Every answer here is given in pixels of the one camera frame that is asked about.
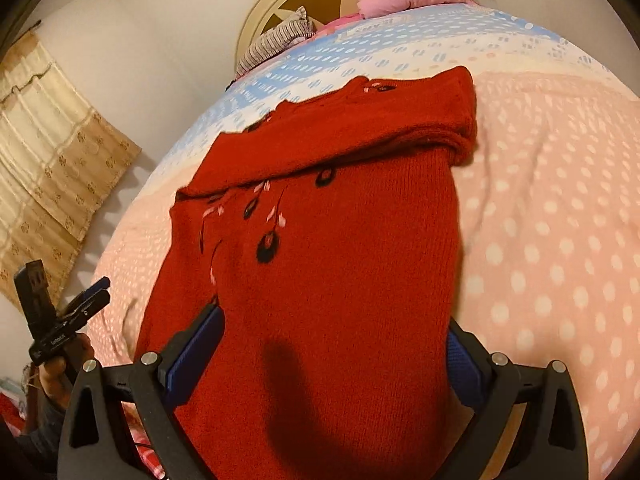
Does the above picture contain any left hand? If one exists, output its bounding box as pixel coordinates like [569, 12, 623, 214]
[39, 333, 94, 411]

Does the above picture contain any beige side curtain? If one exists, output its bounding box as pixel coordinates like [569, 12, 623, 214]
[0, 32, 141, 306]

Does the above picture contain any red knitted sweater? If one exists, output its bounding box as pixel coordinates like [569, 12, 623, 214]
[138, 67, 476, 479]

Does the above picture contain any cream wooden headboard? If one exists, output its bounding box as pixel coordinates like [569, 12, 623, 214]
[234, 0, 367, 71]

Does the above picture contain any striped grey pillow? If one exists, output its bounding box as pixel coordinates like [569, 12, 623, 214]
[235, 6, 314, 78]

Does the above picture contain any dark sleeved left forearm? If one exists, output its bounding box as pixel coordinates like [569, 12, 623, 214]
[1, 376, 70, 480]

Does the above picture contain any pink and blue dotted bedspread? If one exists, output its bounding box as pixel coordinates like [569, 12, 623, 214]
[88, 4, 639, 479]

